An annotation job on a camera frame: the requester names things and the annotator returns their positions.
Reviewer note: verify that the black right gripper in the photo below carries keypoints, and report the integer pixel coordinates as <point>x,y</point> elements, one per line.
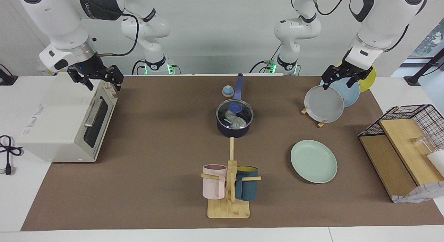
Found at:
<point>95,69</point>

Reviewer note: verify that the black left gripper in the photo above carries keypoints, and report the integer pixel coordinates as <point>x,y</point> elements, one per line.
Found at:
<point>347,71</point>

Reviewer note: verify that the dark teal mug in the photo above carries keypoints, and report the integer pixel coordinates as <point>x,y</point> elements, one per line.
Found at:
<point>248,191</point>

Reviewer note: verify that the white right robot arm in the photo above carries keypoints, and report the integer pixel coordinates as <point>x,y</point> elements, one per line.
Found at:
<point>59,16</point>

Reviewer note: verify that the white toaster oven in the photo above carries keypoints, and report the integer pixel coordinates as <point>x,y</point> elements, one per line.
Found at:
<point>62,124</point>

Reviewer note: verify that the wooden mug tree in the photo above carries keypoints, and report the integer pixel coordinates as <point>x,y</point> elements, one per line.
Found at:
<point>229,210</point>

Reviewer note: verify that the brown table mat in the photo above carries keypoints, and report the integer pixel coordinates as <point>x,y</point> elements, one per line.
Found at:
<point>156,193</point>

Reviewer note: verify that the glass lid with blue knob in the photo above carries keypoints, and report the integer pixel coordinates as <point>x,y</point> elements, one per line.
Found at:
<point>235,107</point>

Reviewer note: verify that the light blue plate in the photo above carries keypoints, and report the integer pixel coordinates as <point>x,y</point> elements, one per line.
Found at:
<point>350,94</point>

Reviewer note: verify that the brown wooden board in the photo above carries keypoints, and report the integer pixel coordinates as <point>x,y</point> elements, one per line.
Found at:
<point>385,165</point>

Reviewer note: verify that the black table clamp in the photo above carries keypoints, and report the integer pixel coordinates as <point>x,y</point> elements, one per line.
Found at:
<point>7,79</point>

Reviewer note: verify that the mint green plate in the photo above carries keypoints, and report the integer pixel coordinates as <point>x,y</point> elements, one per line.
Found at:
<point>314,162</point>

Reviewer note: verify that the light wooden board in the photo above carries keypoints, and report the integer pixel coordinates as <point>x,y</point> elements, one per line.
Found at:
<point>406,148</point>

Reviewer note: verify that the yellow plate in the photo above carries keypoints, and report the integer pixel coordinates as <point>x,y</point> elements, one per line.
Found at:
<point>367,83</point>

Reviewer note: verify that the pink mug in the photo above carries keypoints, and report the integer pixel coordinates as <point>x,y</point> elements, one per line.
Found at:
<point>211,188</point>

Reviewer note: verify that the clear packed vermicelli bundle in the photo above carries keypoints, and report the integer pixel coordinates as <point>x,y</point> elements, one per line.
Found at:
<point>234,120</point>

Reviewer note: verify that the wooden plate rack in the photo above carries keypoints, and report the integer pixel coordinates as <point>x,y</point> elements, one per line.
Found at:
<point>322,124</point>

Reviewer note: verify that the small blue wooden bell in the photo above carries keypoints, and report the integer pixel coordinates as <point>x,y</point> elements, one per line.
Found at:
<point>227,92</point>

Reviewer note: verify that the clear glass cup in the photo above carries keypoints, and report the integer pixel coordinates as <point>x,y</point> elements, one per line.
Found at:
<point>425,143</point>

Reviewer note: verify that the grey plate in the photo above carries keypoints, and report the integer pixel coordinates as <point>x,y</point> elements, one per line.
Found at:
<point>324,105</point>

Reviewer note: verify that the white cup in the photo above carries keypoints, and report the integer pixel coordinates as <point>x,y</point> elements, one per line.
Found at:
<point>437,160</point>

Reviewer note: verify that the dark blue saucepan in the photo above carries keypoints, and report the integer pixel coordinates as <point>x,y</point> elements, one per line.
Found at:
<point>232,132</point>

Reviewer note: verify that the grey patterned bag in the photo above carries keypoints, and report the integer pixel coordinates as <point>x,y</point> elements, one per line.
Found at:
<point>423,193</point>

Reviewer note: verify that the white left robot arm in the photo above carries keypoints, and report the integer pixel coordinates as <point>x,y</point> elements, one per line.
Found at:
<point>381,23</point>

